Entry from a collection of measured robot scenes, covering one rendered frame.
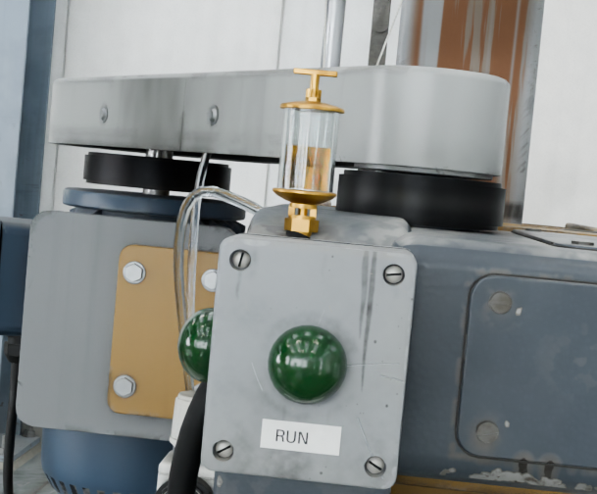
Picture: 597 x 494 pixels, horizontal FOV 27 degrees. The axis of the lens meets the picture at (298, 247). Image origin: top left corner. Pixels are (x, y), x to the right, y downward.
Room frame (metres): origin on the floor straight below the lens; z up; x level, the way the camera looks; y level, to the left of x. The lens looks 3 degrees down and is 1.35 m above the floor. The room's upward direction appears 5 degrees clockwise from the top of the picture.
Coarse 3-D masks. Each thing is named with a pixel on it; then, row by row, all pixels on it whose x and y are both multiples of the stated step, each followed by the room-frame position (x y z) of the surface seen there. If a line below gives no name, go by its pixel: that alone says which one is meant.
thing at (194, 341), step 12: (204, 312) 0.48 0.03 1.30; (192, 324) 0.48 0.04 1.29; (204, 324) 0.47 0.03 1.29; (180, 336) 0.48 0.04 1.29; (192, 336) 0.47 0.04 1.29; (204, 336) 0.47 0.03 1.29; (180, 348) 0.48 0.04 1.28; (192, 348) 0.47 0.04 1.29; (204, 348) 0.47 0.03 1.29; (180, 360) 0.48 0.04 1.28; (192, 360) 0.47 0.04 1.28; (204, 360) 0.47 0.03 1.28; (192, 372) 0.48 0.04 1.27; (204, 372) 0.47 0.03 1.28
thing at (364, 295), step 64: (256, 256) 0.46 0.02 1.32; (320, 256) 0.46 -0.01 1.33; (384, 256) 0.46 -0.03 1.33; (256, 320) 0.46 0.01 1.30; (320, 320) 0.46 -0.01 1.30; (384, 320) 0.46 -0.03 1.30; (256, 384) 0.46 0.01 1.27; (384, 384) 0.46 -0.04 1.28; (256, 448) 0.46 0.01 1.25; (384, 448) 0.46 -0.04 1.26
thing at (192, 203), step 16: (208, 160) 0.80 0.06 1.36; (192, 192) 0.63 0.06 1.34; (208, 192) 0.62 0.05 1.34; (224, 192) 0.61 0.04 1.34; (192, 208) 0.79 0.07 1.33; (240, 208) 0.61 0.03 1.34; (256, 208) 0.60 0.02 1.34; (176, 224) 0.65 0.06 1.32; (192, 224) 0.79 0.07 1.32; (176, 240) 0.66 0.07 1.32; (192, 240) 0.79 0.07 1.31; (176, 256) 0.67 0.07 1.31; (192, 256) 0.79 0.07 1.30; (176, 272) 0.68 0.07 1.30; (192, 272) 0.79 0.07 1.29; (176, 288) 0.69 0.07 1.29; (192, 288) 0.78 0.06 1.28; (176, 304) 0.70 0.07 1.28; (192, 304) 0.78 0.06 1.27; (192, 384) 0.75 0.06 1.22
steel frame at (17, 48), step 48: (0, 0) 5.32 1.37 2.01; (48, 0) 5.72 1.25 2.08; (0, 48) 5.32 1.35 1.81; (48, 48) 5.72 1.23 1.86; (0, 96) 5.32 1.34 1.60; (0, 144) 5.32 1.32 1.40; (0, 192) 5.32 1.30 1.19; (0, 336) 5.32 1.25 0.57; (0, 384) 5.72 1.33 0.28; (0, 432) 5.72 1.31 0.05
